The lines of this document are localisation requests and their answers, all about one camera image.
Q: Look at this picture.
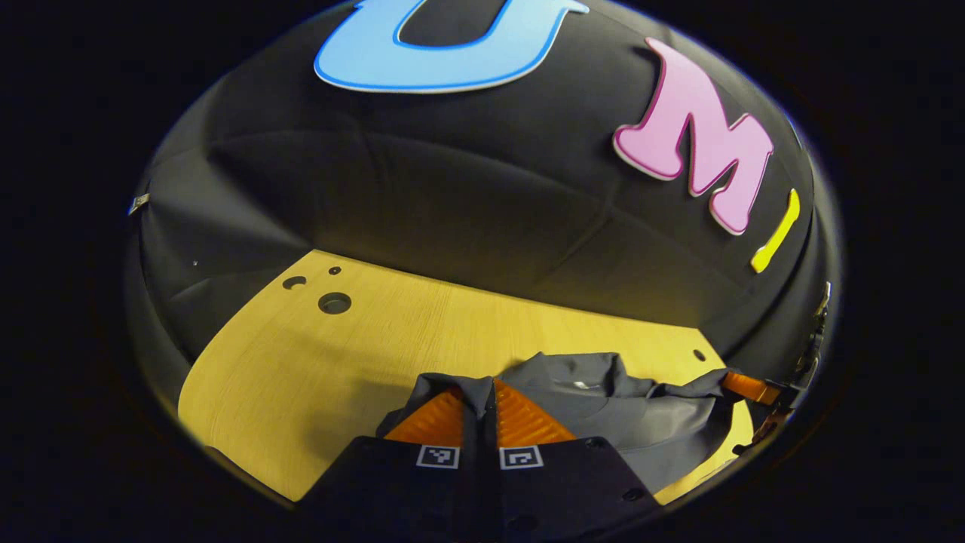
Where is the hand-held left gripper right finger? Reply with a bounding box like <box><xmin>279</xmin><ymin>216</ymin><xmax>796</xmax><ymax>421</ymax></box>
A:
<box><xmin>486</xmin><ymin>379</ymin><xmax>666</xmax><ymax>541</ymax></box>

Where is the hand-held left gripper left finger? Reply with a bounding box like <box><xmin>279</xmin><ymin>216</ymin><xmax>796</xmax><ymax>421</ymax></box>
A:
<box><xmin>298</xmin><ymin>386</ymin><xmax>489</xmax><ymax>541</ymax></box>

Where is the grey button shirt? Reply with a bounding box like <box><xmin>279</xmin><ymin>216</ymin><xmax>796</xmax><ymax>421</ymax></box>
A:
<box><xmin>377</xmin><ymin>351</ymin><xmax>755</xmax><ymax>495</ymax></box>

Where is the black backdrop cloth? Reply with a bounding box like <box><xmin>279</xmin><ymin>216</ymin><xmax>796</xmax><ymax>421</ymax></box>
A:
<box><xmin>124</xmin><ymin>0</ymin><xmax>844</xmax><ymax>408</ymax></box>

